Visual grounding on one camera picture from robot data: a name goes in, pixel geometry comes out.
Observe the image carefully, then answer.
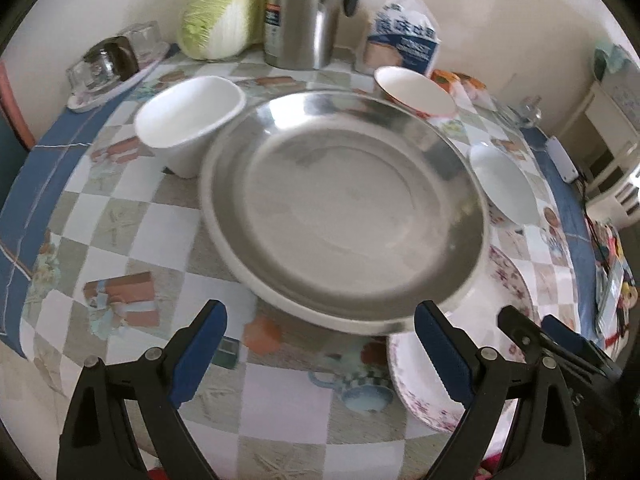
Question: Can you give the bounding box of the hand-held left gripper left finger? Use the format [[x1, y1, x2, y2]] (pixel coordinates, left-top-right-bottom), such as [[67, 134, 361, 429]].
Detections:
[[56, 300, 228, 480]]

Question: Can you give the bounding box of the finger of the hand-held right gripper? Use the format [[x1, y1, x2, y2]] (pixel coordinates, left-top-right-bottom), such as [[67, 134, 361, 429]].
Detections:
[[542, 314, 623, 381], [496, 305, 556, 362]]

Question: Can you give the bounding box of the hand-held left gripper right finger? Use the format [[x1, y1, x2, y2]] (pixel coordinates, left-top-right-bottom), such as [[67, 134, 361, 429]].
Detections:
[[414, 300, 586, 480]]

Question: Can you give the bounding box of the pink floral plate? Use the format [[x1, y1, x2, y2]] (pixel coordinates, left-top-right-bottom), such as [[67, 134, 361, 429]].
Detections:
[[386, 245, 536, 433]]

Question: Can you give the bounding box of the white bowl with red emblem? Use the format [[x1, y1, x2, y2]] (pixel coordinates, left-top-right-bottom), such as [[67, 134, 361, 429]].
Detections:
[[468, 142, 542, 226]]

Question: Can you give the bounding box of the stainless steel plate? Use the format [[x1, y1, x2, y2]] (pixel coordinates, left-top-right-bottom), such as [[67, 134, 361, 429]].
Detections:
[[198, 91, 492, 336]]

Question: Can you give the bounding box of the tall plain white bowl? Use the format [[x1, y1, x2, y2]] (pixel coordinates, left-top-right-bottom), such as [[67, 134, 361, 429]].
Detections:
[[134, 76, 247, 179]]

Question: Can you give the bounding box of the strawberry print red-rimmed bowl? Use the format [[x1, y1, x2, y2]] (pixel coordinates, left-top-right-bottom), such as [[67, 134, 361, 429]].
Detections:
[[374, 66, 457, 120]]

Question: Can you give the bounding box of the colourful printed packet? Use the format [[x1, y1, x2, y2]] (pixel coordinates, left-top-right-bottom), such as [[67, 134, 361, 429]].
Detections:
[[595, 224, 635, 351]]

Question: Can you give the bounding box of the white power strip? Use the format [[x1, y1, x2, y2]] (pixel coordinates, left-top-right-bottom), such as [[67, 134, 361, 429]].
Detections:
[[544, 136, 581, 184]]

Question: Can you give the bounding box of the white wooden shelf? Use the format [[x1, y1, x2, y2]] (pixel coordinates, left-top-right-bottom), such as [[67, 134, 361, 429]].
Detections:
[[557, 80, 640, 221]]

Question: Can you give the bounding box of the orange snack packet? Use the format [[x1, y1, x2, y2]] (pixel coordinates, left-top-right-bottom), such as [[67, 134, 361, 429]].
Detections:
[[457, 74, 489, 107], [430, 69, 462, 92]]

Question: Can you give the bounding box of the pale printed bag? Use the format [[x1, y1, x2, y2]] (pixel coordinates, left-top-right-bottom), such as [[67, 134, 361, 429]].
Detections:
[[592, 42, 640, 92]]

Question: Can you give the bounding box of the white floral tray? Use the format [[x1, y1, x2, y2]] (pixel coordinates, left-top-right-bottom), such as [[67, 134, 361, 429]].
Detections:
[[67, 42, 171, 113]]

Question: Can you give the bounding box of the clear drinking glass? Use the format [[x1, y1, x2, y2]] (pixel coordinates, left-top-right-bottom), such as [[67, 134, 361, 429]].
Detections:
[[66, 59, 96, 96], [117, 21, 166, 61]]

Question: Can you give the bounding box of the red-framed blue chair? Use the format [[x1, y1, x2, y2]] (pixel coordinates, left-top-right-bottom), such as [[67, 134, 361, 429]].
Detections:
[[0, 60, 37, 181]]

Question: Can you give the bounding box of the bagged sliced bread loaf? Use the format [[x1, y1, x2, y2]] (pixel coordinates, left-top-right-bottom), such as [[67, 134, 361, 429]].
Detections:
[[355, 0, 443, 78]]

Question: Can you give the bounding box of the napa cabbage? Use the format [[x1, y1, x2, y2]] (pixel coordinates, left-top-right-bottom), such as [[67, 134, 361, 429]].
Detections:
[[177, 0, 264, 61]]

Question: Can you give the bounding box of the stainless steel thermos jug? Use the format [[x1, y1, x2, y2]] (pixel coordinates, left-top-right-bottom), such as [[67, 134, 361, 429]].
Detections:
[[263, 0, 367, 70]]

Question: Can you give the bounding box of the red and black cable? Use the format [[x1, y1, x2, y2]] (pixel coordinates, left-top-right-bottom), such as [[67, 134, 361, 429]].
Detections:
[[577, 175, 603, 243]]

